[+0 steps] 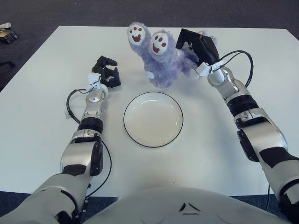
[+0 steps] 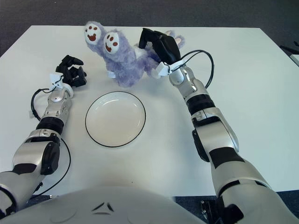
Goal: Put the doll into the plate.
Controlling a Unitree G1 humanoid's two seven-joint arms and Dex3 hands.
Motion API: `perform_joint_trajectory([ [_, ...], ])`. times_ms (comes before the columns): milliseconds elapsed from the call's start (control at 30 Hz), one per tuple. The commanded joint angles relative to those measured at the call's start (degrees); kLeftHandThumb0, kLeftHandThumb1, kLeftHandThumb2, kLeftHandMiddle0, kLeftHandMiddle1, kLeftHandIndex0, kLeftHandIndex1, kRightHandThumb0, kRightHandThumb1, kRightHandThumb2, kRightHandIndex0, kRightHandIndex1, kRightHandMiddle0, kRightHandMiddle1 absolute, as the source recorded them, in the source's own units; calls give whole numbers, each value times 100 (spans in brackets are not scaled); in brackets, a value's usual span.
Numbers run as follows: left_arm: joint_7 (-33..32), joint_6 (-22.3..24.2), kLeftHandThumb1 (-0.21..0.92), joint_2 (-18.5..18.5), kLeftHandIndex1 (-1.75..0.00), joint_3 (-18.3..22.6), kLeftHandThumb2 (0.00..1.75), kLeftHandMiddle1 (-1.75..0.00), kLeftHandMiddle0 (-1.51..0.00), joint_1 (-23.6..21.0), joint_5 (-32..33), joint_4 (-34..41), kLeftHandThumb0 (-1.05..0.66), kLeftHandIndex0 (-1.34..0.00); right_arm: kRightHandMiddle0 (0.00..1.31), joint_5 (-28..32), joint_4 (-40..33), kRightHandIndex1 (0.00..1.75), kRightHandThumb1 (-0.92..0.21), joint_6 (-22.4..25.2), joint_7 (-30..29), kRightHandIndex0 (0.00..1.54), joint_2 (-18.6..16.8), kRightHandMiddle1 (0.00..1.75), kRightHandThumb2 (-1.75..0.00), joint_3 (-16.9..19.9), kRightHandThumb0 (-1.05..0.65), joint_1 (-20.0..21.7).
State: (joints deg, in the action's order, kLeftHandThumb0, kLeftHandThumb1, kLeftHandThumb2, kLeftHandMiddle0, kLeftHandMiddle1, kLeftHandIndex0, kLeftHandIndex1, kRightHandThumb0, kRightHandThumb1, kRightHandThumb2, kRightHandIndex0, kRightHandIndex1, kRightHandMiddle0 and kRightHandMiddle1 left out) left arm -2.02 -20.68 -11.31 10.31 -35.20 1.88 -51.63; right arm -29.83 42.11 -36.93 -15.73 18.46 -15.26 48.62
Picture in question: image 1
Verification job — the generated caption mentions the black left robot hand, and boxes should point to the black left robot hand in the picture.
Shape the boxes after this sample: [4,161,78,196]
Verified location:
[91,56,121,88]

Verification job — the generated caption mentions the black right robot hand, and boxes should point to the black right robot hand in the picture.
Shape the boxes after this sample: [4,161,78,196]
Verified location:
[175,28,221,67]

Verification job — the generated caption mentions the purple plush bunny doll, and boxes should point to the purple plush bunny doll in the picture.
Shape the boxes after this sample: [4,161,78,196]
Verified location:
[127,21,219,89]

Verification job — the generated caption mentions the white plate with black rim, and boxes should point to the white plate with black rim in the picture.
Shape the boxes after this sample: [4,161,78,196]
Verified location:
[123,92,184,148]

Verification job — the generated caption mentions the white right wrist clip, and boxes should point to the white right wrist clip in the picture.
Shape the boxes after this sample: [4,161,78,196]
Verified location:
[196,61,226,77]

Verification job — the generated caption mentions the black box on floor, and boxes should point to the black box on floor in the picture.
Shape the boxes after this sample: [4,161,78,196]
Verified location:
[0,29,19,44]

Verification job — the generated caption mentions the silver robot torso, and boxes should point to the silver robot torso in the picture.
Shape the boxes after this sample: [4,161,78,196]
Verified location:
[79,186,281,224]

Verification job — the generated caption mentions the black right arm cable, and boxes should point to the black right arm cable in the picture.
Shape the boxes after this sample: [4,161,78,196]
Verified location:
[214,50,271,210]

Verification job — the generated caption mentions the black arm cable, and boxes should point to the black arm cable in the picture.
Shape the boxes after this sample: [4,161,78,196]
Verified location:
[214,50,271,210]
[66,88,112,210]

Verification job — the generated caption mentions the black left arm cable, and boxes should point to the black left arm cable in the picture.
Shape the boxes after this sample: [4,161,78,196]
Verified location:
[66,88,112,210]

